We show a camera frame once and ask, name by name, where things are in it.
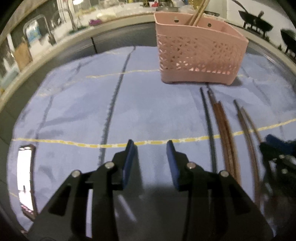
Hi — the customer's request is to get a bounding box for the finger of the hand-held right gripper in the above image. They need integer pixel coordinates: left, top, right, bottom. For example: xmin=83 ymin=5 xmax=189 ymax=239
xmin=259 ymin=134 xmax=296 ymax=179

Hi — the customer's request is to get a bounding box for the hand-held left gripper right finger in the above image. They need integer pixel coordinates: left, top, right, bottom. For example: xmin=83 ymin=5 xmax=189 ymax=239
xmin=166 ymin=140 xmax=274 ymax=241

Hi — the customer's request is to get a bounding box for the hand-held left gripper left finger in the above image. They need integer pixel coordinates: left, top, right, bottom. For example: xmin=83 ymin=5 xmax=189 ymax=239
xmin=28 ymin=139 xmax=137 ymax=241

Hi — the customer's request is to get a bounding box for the dark brown chopstick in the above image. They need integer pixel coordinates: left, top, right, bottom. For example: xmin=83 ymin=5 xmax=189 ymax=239
xmin=233 ymin=100 xmax=262 ymax=209
xmin=241 ymin=107 xmax=263 ymax=143

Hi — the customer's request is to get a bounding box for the brown wooden chopstick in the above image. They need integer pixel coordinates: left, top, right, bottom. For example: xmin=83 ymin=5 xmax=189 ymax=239
xmin=207 ymin=90 xmax=234 ymax=179
xmin=217 ymin=101 xmax=241 ymax=186

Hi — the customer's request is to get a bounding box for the pink perforated plastic basket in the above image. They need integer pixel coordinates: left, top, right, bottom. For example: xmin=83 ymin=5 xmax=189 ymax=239
xmin=154 ymin=12 xmax=249 ymax=86

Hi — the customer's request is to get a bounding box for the blue striped tablecloth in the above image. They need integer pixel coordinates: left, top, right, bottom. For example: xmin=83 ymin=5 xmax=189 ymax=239
xmin=7 ymin=45 xmax=296 ymax=241

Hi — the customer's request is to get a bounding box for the smartphone in dark case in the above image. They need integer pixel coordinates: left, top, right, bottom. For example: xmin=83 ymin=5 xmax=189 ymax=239
xmin=17 ymin=144 xmax=37 ymax=220

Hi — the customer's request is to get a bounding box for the black wok with lid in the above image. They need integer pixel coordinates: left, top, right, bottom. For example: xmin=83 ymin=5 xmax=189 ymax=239
xmin=280 ymin=29 xmax=296 ymax=58

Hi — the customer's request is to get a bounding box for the light bamboo chopstick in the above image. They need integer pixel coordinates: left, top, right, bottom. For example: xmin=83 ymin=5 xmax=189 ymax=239
xmin=193 ymin=0 xmax=210 ymax=26
xmin=188 ymin=0 xmax=205 ymax=25

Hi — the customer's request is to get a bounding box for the square metal faucet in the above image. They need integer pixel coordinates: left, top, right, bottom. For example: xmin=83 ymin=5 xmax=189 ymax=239
xmin=35 ymin=14 xmax=57 ymax=46

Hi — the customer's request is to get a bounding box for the wooden cutting board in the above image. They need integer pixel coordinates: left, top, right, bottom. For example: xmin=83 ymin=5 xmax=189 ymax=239
xmin=14 ymin=43 xmax=33 ymax=70

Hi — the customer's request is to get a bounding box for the dish soap bottle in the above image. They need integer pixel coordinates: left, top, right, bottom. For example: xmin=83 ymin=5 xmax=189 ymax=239
xmin=23 ymin=20 xmax=39 ymax=44

